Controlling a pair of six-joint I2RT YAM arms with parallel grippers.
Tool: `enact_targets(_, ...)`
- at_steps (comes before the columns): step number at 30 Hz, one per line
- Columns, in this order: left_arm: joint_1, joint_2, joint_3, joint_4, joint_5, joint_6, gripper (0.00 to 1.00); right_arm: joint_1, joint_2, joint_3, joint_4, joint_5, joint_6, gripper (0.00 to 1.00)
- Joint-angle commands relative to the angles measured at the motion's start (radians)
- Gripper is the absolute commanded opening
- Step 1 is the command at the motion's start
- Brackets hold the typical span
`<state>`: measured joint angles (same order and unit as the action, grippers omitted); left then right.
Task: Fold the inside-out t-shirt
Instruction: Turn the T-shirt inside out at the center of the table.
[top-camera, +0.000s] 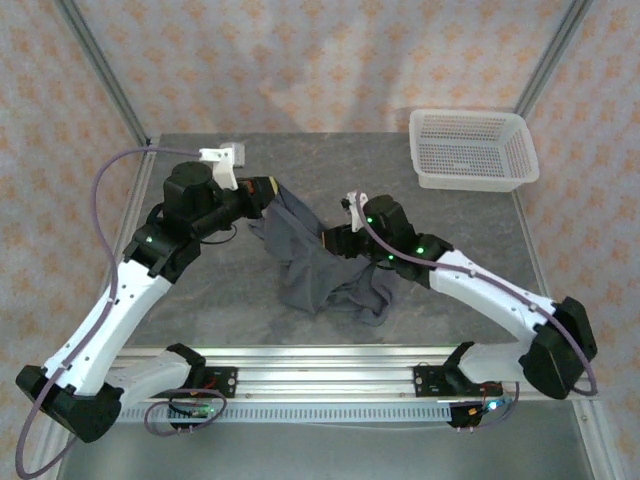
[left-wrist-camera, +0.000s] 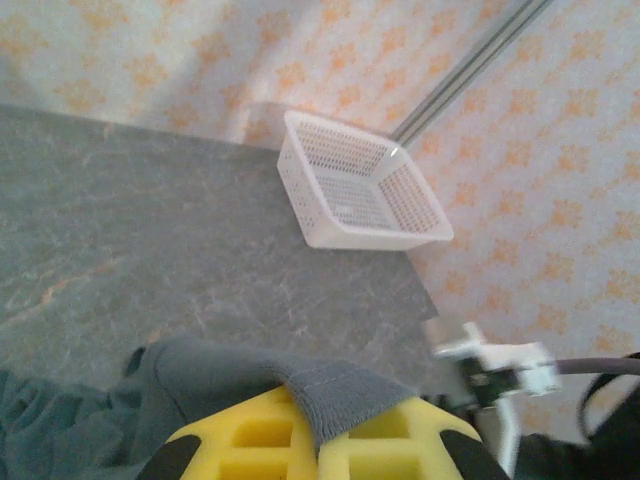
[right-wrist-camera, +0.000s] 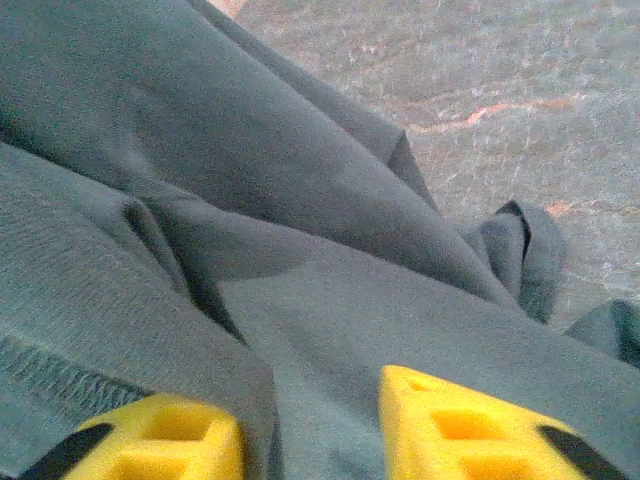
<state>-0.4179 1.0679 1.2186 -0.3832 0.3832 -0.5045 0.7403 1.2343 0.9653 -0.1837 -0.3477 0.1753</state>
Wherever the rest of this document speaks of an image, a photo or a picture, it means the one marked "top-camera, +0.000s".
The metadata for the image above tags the grey t-shirt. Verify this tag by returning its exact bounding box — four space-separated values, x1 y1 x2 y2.
248 182 397 328

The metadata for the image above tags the white perforated plastic basket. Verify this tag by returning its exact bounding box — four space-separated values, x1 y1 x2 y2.
408 108 541 194

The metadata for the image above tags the small circuit board with LED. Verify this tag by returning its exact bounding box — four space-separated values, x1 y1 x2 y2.
169 402 217 420
468 397 512 417

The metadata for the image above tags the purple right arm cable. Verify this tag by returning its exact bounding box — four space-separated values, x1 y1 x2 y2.
356 191 600 432

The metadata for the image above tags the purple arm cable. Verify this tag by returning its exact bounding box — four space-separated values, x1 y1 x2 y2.
14 146 229 477
356 191 600 432

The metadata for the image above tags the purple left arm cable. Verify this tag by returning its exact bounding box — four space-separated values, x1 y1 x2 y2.
14 146 229 477

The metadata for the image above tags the aluminium corner post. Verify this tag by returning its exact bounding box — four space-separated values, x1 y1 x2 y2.
54 0 154 151
513 0 596 119

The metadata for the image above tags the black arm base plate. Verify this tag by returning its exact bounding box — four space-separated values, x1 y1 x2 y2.
413 364 504 401
199 366 239 401

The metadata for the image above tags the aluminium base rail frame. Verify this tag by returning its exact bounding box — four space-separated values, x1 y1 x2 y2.
107 343 526 404

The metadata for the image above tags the white slotted cable duct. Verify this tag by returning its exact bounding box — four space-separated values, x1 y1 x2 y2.
119 402 454 426

